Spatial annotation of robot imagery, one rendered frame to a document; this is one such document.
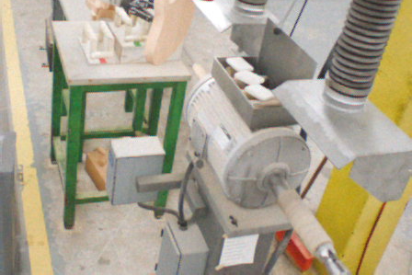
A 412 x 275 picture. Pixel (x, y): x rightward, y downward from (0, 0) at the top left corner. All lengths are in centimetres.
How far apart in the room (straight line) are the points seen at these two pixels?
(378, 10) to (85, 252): 210
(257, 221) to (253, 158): 20
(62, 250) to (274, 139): 170
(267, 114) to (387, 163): 36
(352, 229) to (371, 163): 157
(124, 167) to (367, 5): 89
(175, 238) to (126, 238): 128
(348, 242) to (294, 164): 132
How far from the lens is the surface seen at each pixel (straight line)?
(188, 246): 170
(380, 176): 123
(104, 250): 291
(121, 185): 174
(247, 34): 166
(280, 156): 146
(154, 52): 217
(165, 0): 204
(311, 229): 134
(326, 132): 120
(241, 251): 171
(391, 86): 241
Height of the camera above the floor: 214
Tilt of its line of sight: 29 degrees down
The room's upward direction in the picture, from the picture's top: 8 degrees clockwise
